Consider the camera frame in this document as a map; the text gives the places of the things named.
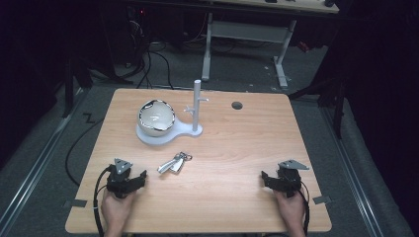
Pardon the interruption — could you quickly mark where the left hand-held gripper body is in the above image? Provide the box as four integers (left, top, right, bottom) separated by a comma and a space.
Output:
106, 158, 136, 199

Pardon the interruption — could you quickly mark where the person's left hand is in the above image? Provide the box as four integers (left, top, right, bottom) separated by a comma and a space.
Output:
101, 189, 138, 231

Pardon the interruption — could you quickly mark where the silver key bunch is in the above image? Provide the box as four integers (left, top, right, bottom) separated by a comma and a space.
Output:
156, 151, 194, 175

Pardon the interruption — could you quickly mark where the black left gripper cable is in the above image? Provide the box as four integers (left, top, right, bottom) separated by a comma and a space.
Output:
92, 165, 114, 237

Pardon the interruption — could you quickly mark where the black stand leg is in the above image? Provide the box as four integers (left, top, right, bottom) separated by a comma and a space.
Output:
61, 57, 76, 119
289, 73, 348, 140

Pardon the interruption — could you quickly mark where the bundle of black cables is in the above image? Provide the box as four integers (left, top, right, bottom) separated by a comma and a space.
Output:
124, 13, 175, 91

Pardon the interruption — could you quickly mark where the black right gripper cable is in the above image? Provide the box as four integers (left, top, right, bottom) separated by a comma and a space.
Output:
297, 186, 311, 237

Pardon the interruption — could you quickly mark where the wooden desk with white legs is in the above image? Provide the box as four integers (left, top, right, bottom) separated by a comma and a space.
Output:
200, 0, 340, 89

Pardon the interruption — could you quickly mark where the person's right hand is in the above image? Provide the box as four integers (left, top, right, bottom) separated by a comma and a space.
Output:
273, 189, 307, 229

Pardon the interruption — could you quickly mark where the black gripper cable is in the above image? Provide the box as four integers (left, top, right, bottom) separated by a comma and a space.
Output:
297, 186, 311, 237
92, 165, 114, 237

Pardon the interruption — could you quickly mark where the white bowl with silver rim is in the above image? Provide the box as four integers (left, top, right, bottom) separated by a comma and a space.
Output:
136, 99, 176, 138

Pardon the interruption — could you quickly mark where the metal floor rail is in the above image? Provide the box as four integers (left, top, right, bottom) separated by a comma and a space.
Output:
0, 88, 87, 231
319, 106, 385, 237

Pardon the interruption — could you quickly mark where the black floor cable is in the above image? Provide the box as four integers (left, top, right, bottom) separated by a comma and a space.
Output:
64, 118, 105, 188

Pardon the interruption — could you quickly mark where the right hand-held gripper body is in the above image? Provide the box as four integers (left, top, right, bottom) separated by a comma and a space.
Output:
276, 159, 310, 198

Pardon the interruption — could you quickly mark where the grey tape strip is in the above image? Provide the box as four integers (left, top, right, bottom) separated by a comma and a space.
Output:
312, 195, 333, 205
63, 198, 88, 208

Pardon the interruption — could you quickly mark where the white key stand with base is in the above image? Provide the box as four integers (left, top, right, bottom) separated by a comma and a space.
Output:
135, 79, 210, 146

